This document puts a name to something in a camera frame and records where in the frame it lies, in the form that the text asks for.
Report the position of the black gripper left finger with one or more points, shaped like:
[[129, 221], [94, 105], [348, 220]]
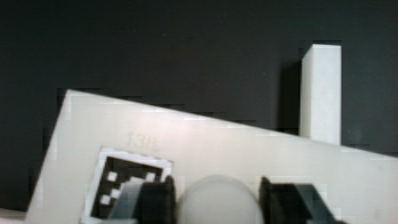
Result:
[[145, 203]]

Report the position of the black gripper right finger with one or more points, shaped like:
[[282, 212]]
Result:
[[291, 204]]

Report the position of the white cabinet body box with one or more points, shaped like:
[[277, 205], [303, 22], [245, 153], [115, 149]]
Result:
[[209, 147]]

